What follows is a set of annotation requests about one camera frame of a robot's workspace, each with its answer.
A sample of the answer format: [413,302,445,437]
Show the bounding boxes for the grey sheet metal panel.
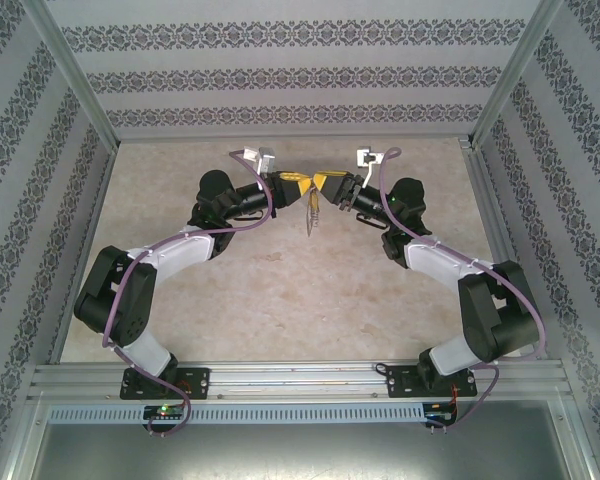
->
[29,422,591,480]

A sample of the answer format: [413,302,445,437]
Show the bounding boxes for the aluminium frame post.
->
[27,0,121,149]
[469,0,564,149]

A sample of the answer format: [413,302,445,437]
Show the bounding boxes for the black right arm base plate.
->
[387,367,479,400]

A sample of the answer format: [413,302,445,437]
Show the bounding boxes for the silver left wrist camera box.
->
[257,146,280,175]

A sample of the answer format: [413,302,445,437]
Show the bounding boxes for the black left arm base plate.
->
[119,367,211,401]

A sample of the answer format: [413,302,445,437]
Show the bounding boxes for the silver keyring with chain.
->
[302,189,326,237]

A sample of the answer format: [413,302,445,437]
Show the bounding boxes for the aluminium table edge rail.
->
[49,142,120,364]
[459,137,564,361]

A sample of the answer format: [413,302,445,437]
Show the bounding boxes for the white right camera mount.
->
[362,151,385,190]

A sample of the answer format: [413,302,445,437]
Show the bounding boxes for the long aluminium base rail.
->
[29,362,574,401]

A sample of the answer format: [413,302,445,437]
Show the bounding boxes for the grey slotted cable duct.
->
[47,402,426,424]

